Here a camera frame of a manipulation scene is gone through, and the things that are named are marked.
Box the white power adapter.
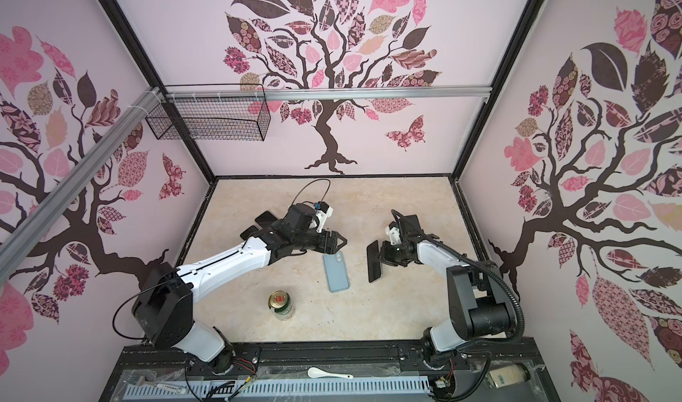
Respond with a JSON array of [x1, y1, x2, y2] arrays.
[[486, 364, 530, 390]]

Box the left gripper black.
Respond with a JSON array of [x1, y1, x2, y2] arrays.
[[293, 229, 348, 255]]

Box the black smartphone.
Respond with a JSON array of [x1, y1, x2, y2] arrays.
[[240, 226, 263, 241], [366, 240, 382, 283], [255, 210, 278, 228]]

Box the light blue phone case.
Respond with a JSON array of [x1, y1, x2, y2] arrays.
[[323, 252, 350, 294]]

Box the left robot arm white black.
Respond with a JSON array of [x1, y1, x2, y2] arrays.
[[131, 201, 347, 375]]

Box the aluminium rail left wall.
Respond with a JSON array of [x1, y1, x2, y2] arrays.
[[1, 87, 163, 282]]

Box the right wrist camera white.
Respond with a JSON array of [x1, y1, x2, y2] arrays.
[[385, 221, 402, 246]]

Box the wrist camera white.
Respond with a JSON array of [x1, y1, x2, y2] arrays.
[[314, 201, 334, 233], [385, 221, 402, 246]]

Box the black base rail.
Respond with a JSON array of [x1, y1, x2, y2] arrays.
[[100, 337, 559, 401]]

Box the aluminium rail back wall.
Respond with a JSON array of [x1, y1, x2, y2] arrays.
[[165, 85, 492, 101]]

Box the white plastic spoon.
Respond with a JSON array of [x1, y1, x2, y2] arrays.
[[307, 366, 354, 380]]

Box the white slotted cable duct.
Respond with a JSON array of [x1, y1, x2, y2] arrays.
[[115, 376, 430, 401]]

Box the black corrugated cable conduit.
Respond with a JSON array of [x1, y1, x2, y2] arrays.
[[390, 208, 526, 344]]

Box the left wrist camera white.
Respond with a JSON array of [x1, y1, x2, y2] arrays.
[[314, 201, 334, 233]]

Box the aluminium rail wall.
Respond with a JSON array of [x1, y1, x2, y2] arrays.
[[1, 87, 163, 282], [165, 85, 492, 101]]

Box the black wire basket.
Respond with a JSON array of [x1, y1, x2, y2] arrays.
[[146, 82, 271, 142]]

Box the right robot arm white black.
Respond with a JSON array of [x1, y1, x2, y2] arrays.
[[366, 223, 525, 368]]

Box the thin black camera cable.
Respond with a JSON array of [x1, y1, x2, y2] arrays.
[[289, 177, 332, 208]]

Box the green beverage can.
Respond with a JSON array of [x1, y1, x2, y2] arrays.
[[268, 290, 294, 320]]

